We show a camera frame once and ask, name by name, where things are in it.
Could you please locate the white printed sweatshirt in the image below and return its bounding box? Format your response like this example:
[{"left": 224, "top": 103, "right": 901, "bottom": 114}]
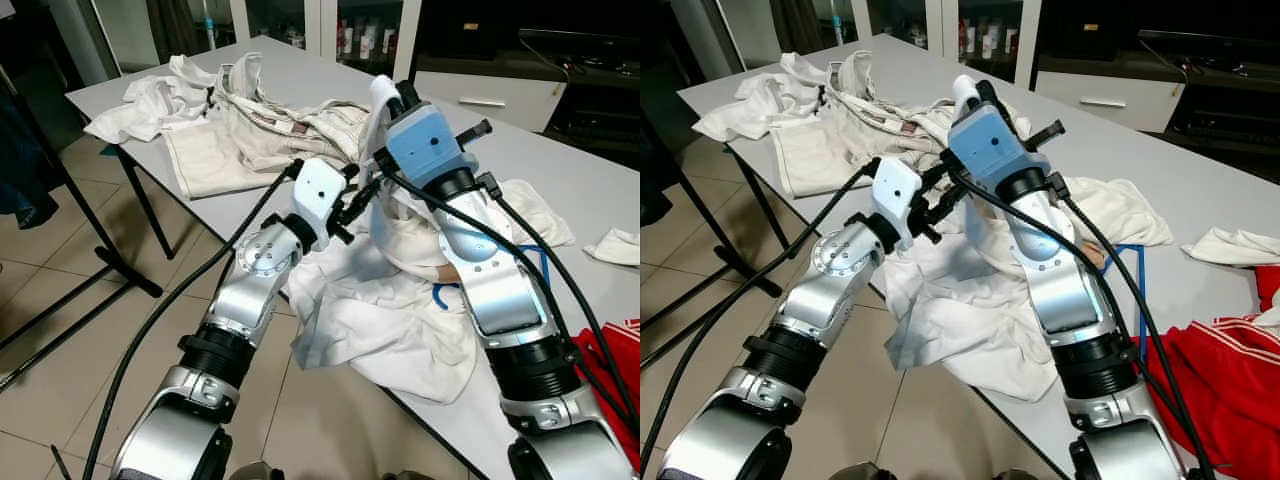
[
  {"left": 287, "top": 75, "right": 576, "bottom": 406},
  {"left": 880, "top": 75, "right": 1176, "bottom": 401}
]

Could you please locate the white drawer front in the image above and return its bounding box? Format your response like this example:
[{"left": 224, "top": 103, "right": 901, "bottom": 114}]
[
  {"left": 1035, "top": 70, "right": 1186, "bottom": 134},
  {"left": 413, "top": 70, "right": 566, "bottom": 134}
]

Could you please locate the white glass-door cabinet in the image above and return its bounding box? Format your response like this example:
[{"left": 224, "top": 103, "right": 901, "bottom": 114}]
[
  {"left": 230, "top": 0, "right": 421, "bottom": 86},
  {"left": 855, "top": 0, "right": 1041, "bottom": 86}
]

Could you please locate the black speaker with gold badge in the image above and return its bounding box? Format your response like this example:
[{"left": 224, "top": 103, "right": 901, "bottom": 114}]
[
  {"left": 425, "top": 0, "right": 521, "bottom": 61},
  {"left": 1045, "top": 0, "right": 1141, "bottom": 61}
]

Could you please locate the dark television stand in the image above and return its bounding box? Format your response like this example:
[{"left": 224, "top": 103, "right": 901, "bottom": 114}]
[
  {"left": 1035, "top": 0, "right": 1280, "bottom": 151},
  {"left": 413, "top": 0, "right": 641, "bottom": 151}
]

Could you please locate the white crumpled shirt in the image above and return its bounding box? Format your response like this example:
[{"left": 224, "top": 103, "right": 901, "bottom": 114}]
[
  {"left": 1182, "top": 228, "right": 1280, "bottom": 269},
  {"left": 583, "top": 228, "right": 641, "bottom": 267}
]

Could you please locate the blue denim skirt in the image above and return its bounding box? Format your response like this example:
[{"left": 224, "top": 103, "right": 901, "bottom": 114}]
[
  {"left": 0, "top": 85, "right": 61, "bottom": 231},
  {"left": 640, "top": 95, "right": 673, "bottom": 226}
]

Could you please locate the grey curtain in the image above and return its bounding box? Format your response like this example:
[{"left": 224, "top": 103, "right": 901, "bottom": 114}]
[
  {"left": 775, "top": 0, "right": 831, "bottom": 56},
  {"left": 150, "top": 0, "right": 211, "bottom": 56}
]

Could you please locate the black clothes rack stand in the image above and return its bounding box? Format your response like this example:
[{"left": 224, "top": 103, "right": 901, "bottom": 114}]
[
  {"left": 0, "top": 65, "right": 164, "bottom": 391},
  {"left": 640, "top": 150, "right": 783, "bottom": 361}
]

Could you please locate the white hooded jacket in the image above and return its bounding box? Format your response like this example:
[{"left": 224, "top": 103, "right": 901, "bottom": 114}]
[
  {"left": 692, "top": 52, "right": 826, "bottom": 143},
  {"left": 84, "top": 54, "right": 216, "bottom": 144}
]

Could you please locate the red white-striped garment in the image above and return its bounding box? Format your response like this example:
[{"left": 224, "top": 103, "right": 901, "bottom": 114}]
[
  {"left": 570, "top": 318, "right": 641, "bottom": 471},
  {"left": 1140, "top": 265, "right": 1280, "bottom": 471}
]

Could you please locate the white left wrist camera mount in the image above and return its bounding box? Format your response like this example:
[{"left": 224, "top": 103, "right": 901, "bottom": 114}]
[
  {"left": 292, "top": 157, "right": 347, "bottom": 251},
  {"left": 872, "top": 157, "right": 926, "bottom": 251}
]

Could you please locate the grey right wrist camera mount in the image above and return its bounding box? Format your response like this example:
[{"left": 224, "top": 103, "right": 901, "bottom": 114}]
[
  {"left": 383, "top": 103, "right": 479, "bottom": 181},
  {"left": 946, "top": 100, "right": 1041, "bottom": 183}
]

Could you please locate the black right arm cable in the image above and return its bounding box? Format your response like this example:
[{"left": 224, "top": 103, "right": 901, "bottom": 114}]
[
  {"left": 945, "top": 165, "right": 1216, "bottom": 480},
  {"left": 378, "top": 165, "right": 641, "bottom": 433}
]

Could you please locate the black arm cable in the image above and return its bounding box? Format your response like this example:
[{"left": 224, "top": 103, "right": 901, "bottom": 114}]
[
  {"left": 945, "top": 165, "right": 1216, "bottom": 480},
  {"left": 80, "top": 158, "right": 304, "bottom": 480},
  {"left": 640, "top": 158, "right": 881, "bottom": 471},
  {"left": 378, "top": 165, "right": 641, "bottom": 433}
]

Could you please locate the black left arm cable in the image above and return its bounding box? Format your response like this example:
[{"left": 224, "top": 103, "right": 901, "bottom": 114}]
[
  {"left": 640, "top": 158, "right": 881, "bottom": 471},
  {"left": 80, "top": 158, "right": 304, "bottom": 480}
]

